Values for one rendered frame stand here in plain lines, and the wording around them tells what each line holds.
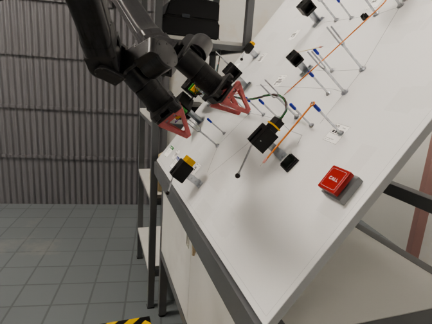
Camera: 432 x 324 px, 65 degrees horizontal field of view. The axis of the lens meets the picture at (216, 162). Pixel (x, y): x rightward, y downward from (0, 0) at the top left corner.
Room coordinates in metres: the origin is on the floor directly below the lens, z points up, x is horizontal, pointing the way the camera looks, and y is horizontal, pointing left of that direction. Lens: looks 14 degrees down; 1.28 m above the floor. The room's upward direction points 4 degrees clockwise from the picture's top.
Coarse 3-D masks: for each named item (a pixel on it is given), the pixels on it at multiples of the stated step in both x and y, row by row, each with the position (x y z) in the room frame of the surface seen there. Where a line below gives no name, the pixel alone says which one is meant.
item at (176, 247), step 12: (168, 204) 1.45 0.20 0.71; (168, 216) 1.44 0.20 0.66; (168, 228) 1.43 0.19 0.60; (180, 228) 1.22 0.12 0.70; (168, 240) 1.42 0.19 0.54; (180, 240) 1.21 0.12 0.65; (168, 252) 1.41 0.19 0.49; (180, 252) 1.21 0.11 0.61; (168, 264) 1.40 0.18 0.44; (180, 264) 1.20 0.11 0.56; (180, 276) 1.19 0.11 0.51; (180, 288) 1.18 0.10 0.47; (180, 300) 1.17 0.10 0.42
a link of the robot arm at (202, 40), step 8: (168, 40) 0.82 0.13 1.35; (176, 40) 0.82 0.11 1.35; (184, 40) 0.87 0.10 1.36; (192, 40) 0.87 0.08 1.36; (200, 40) 0.86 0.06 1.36; (208, 40) 0.88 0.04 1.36; (176, 48) 0.82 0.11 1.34; (200, 48) 0.85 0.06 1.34; (208, 48) 0.87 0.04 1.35; (168, 72) 0.85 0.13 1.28
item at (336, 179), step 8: (336, 168) 0.62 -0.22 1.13; (328, 176) 0.62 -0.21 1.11; (336, 176) 0.60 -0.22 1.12; (344, 176) 0.59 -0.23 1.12; (352, 176) 0.59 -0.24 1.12; (320, 184) 0.62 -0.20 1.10; (328, 184) 0.60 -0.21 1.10; (336, 184) 0.59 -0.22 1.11; (344, 184) 0.58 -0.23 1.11; (328, 192) 0.60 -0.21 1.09; (336, 192) 0.58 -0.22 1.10
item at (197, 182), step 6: (180, 162) 1.06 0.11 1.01; (174, 168) 1.06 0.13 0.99; (180, 168) 1.04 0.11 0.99; (186, 168) 1.04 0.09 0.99; (192, 168) 1.05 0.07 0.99; (174, 174) 1.03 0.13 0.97; (180, 174) 1.04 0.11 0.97; (186, 174) 1.04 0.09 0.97; (180, 180) 1.04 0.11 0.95; (192, 180) 1.06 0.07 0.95; (198, 180) 1.07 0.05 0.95; (198, 186) 1.06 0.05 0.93; (168, 192) 1.04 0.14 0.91
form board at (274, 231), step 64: (384, 0) 1.03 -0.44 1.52; (256, 64) 1.47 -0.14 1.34; (320, 64) 1.05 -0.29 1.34; (384, 64) 0.81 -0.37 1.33; (192, 128) 1.53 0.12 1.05; (256, 128) 1.06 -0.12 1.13; (320, 128) 0.81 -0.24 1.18; (384, 128) 0.66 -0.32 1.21; (192, 192) 1.07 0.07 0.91; (256, 192) 0.81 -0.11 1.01; (320, 192) 0.65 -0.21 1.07; (256, 256) 0.64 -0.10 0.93; (320, 256) 0.53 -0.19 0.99
